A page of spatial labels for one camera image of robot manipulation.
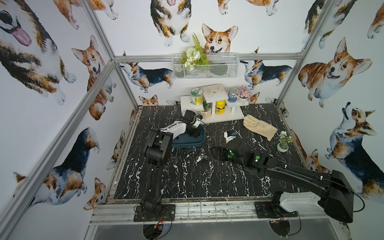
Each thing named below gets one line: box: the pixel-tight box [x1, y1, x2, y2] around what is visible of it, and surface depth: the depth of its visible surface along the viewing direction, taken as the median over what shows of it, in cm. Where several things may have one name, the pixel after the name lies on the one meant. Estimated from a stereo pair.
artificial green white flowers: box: [179, 32, 210, 71], surface depth 82 cm
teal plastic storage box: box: [171, 124, 205, 148], surface depth 100 cm
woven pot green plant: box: [200, 100, 213, 120], surface depth 112 cm
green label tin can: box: [190, 87, 203, 106], surface depth 99 cm
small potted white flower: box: [277, 130, 293, 153], surface depth 94 cm
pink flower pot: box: [236, 85, 252, 105], surface depth 97 cm
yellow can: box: [215, 100, 226, 114], surface depth 112 cm
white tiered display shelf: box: [180, 83, 249, 124], surface depth 108 cm
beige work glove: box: [243, 114, 278, 142], surface depth 109 cm
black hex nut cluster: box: [199, 148, 209, 162], surface depth 96 cm
